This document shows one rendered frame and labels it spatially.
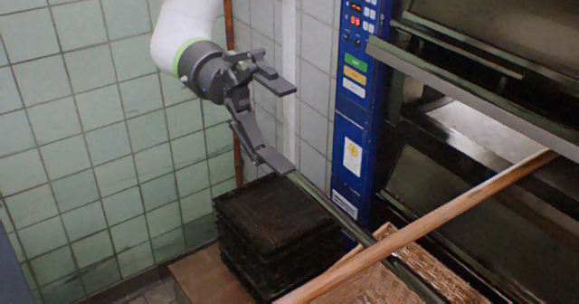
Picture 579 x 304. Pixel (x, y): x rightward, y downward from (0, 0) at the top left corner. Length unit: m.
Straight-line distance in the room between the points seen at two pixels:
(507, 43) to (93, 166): 1.51
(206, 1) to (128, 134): 1.18
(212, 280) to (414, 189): 0.72
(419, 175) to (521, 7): 0.54
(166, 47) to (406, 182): 0.79
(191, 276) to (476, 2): 1.18
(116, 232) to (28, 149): 0.54
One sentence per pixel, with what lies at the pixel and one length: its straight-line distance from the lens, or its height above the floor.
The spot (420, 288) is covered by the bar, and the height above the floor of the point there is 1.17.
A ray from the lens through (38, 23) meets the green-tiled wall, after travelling 1.83.
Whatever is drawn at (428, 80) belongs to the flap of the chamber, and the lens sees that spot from 1.10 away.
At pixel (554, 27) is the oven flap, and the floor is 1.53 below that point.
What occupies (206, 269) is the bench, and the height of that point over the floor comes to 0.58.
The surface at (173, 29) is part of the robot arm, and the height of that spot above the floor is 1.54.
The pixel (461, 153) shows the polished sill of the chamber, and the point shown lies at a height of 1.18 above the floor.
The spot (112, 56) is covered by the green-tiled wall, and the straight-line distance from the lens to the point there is 1.93.
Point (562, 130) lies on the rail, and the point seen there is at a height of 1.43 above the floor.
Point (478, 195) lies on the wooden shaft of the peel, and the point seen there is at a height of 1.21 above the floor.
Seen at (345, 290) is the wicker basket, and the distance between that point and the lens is 1.62.
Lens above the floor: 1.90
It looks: 35 degrees down
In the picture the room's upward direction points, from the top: straight up
